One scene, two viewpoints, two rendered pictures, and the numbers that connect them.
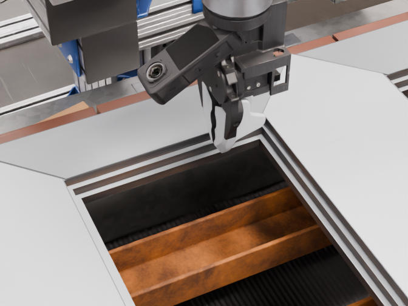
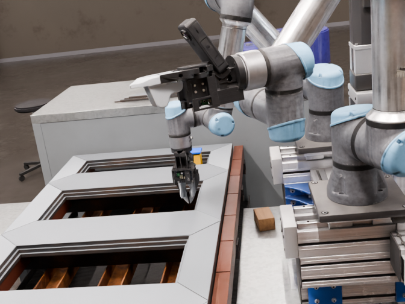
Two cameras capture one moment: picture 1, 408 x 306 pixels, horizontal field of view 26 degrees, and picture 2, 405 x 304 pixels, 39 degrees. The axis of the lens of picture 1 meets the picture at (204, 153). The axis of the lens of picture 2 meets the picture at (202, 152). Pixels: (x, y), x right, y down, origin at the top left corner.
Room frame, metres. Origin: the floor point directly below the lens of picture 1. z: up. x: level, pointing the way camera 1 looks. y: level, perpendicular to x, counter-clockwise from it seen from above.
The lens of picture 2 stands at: (1.83, -1.53, 1.66)
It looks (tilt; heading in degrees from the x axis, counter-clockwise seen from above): 19 degrees down; 123
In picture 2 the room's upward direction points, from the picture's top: 7 degrees counter-clockwise
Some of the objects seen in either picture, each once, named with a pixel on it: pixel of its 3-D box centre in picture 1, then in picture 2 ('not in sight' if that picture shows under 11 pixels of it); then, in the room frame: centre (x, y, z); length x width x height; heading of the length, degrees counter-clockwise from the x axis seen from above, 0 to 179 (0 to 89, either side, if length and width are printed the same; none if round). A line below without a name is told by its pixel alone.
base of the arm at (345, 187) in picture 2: not in sight; (356, 175); (1.41, -0.20, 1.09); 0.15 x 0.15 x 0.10
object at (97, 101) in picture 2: not in sight; (178, 91); (0.22, 0.77, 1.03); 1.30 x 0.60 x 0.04; 25
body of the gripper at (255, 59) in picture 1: (241, 45); (183, 164); (0.77, -0.04, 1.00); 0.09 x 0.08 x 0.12; 115
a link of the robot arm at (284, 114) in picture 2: not in sight; (281, 111); (1.35, -0.49, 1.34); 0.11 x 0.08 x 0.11; 144
